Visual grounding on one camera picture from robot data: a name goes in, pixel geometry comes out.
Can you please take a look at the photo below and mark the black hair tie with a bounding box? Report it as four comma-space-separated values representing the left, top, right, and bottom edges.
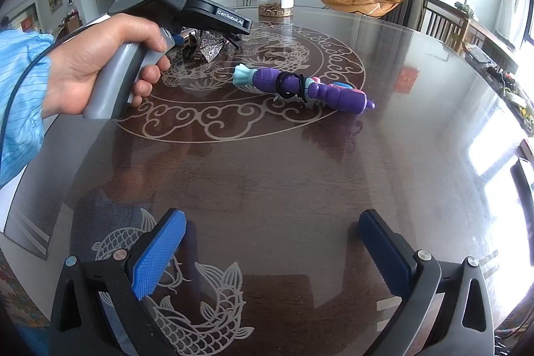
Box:
273, 71, 310, 105

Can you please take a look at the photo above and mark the cluttered window side table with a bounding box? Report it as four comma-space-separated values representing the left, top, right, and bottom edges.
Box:
463, 1, 534, 131

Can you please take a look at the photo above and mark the person's left forearm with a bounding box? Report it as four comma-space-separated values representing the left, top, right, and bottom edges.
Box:
0, 28, 56, 188

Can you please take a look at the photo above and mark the purple plastic toy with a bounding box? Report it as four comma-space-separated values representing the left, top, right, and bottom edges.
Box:
233, 64, 376, 116

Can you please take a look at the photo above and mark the person's left hand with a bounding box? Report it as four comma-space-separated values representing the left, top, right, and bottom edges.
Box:
42, 13, 172, 119

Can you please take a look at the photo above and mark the silver sparkly pouch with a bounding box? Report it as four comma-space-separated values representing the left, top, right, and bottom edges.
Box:
196, 28, 231, 63

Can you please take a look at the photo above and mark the patterned rug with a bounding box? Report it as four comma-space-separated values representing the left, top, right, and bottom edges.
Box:
0, 248, 57, 356

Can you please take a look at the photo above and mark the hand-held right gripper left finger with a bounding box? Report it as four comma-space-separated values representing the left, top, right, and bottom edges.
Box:
49, 208, 187, 356

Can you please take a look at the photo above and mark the black cable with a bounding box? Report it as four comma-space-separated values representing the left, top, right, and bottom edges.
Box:
0, 19, 113, 148

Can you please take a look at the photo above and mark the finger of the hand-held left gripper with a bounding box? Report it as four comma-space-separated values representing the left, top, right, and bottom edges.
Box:
217, 28, 251, 50

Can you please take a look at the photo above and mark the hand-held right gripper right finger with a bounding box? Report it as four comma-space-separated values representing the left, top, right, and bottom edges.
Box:
358, 208, 495, 356

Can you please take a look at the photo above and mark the dark wooden chair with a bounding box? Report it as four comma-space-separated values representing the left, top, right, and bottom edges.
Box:
419, 0, 470, 49

